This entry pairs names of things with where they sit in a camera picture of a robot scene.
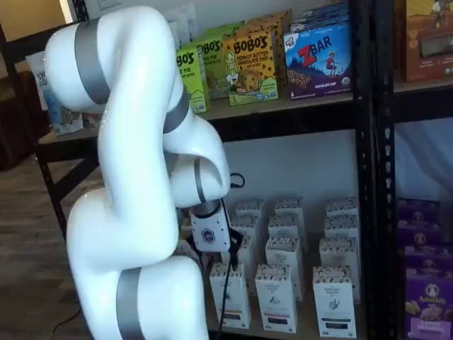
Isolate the long black cable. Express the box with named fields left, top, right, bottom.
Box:
left=217, top=172, right=246, bottom=336

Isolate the orange brown snack box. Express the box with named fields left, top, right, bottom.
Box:
left=404, top=0, right=453, bottom=82

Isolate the green Bobo's box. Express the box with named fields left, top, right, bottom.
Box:
left=176, top=42, right=209, bottom=115
left=195, top=34, right=229, bottom=101
left=204, top=21, right=247, bottom=40

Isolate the white box pink strip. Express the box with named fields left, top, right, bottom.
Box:
left=274, top=197, right=304, bottom=217
left=254, top=263, right=299, bottom=334
left=264, top=235, right=304, bottom=302
left=267, top=214, right=306, bottom=249

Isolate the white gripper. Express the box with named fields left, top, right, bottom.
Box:
left=185, top=206, right=246, bottom=266

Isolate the white plastic sheet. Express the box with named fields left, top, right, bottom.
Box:
left=393, top=118, right=453, bottom=201

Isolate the granola bag blue label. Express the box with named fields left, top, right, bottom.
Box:
left=26, top=51, right=85, bottom=137

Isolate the black metal shelf rack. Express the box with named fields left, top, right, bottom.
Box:
left=373, top=0, right=453, bottom=340
left=0, top=0, right=377, bottom=340

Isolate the yellow Bobo's box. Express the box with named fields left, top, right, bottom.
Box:
left=233, top=19, right=286, bottom=98
left=246, top=9, right=294, bottom=89
left=221, top=29, right=280, bottom=106

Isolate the white box grey strip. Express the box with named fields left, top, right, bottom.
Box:
left=312, top=266, right=357, bottom=338
left=318, top=235, right=361, bottom=305
left=323, top=215, right=359, bottom=239
left=325, top=197, right=359, bottom=217

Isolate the purple Annie's box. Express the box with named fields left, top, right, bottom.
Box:
left=404, top=274, right=453, bottom=340
left=403, top=245, right=453, bottom=281
left=396, top=198, right=442, bottom=222
left=398, top=219, right=445, bottom=249

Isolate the dark brown cabinet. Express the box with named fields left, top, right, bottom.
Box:
left=0, top=70, right=52, bottom=173

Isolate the blue Z Bar box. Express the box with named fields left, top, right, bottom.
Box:
left=289, top=2, right=351, bottom=35
left=282, top=21, right=354, bottom=101

